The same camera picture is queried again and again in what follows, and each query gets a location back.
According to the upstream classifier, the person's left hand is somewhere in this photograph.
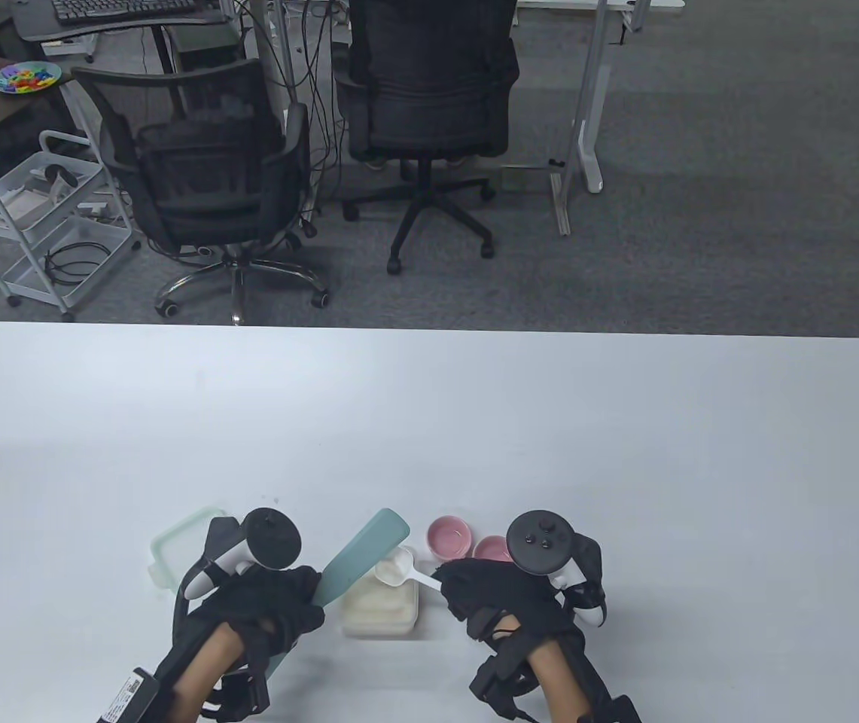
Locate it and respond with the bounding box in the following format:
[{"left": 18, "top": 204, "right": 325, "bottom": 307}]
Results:
[{"left": 173, "top": 565, "right": 324, "bottom": 662}]

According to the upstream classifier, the person's right hand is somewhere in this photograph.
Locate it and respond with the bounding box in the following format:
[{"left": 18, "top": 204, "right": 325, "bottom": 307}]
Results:
[{"left": 435, "top": 557, "right": 588, "bottom": 650}]

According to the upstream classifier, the mint green container lid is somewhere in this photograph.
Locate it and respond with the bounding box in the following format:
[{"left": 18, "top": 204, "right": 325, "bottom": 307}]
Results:
[{"left": 149, "top": 508, "right": 227, "bottom": 596}]

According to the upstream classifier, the mint green dessert spatula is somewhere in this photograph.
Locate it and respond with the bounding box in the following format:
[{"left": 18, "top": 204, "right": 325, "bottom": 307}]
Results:
[{"left": 267, "top": 508, "right": 410, "bottom": 679}]

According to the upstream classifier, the white sugar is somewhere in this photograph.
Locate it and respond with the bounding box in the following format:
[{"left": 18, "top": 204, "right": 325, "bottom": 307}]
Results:
[{"left": 346, "top": 580, "right": 415, "bottom": 626}]

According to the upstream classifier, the white plastic coffee spoon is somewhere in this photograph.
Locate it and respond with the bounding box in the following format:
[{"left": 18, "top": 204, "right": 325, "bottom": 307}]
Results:
[{"left": 375, "top": 548, "right": 445, "bottom": 592}]

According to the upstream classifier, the clear plastic sugar container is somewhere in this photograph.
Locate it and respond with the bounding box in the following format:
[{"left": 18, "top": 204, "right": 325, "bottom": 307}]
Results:
[{"left": 340, "top": 557, "right": 420, "bottom": 639}]

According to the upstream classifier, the person's right forearm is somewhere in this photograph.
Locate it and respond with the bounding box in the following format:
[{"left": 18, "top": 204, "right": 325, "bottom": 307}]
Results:
[{"left": 527, "top": 640, "right": 603, "bottom": 723}]

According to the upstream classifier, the person's left forearm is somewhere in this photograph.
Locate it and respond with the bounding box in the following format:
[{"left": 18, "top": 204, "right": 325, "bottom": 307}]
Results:
[{"left": 169, "top": 625, "right": 249, "bottom": 716}]

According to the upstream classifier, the black box with white label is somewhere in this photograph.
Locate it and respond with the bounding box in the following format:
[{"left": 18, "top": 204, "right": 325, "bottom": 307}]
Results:
[{"left": 94, "top": 667, "right": 166, "bottom": 723}]

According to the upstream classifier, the white rolling cart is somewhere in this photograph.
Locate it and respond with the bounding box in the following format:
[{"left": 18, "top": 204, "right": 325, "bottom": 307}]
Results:
[{"left": 0, "top": 130, "right": 142, "bottom": 323}]

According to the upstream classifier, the black mesh office chair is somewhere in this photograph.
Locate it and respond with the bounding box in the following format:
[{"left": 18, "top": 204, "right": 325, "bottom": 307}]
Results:
[{"left": 70, "top": 59, "right": 331, "bottom": 326}]

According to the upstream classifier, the black padded office chair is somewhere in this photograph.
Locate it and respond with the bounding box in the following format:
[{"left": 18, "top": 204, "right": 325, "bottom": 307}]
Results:
[{"left": 333, "top": 0, "right": 522, "bottom": 276}]

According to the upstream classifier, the black computer tower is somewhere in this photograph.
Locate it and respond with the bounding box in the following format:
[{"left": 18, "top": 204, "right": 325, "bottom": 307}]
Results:
[{"left": 169, "top": 26, "right": 243, "bottom": 70}]

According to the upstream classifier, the green plate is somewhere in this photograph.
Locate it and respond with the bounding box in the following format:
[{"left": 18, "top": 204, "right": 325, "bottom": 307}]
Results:
[{"left": 0, "top": 62, "right": 63, "bottom": 95}]

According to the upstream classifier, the pile of colourful blocks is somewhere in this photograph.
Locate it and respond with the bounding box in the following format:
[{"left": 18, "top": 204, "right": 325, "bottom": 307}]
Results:
[{"left": 0, "top": 66, "right": 53, "bottom": 91}]

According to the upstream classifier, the black keyboard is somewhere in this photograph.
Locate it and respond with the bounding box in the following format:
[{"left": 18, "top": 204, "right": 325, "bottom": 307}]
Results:
[{"left": 51, "top": 0, "right": 208, "bottom": 25}]

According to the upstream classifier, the black desk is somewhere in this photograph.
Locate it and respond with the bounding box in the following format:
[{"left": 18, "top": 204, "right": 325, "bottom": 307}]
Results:
[{"left": 11, "top": 0, "right": 249, "bottom": 76}]

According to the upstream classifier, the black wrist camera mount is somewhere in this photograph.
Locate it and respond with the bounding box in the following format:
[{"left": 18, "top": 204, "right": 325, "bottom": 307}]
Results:
[
  {"left": 469, "top": 651, "right": 543, "bottom": 716},
  {"left": 202, "top": 663, "right": 272, "bottom": 716}
]

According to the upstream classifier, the coiled black cable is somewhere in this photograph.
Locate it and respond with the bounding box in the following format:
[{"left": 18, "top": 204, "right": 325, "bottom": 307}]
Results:
[{"left": 44, "top": 243, "right": 110, "bottom": 287}]

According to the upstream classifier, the bundle of black cables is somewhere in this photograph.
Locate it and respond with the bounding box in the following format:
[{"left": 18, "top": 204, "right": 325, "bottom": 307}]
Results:
[{"left": 233, "top": 0, "right": 347, "bottom": 221}]

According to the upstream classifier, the white desk frame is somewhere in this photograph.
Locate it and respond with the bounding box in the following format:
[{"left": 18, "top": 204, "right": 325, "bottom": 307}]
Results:
[{"left": 508, "top": 0, "right": 686, "bottom": 238}]

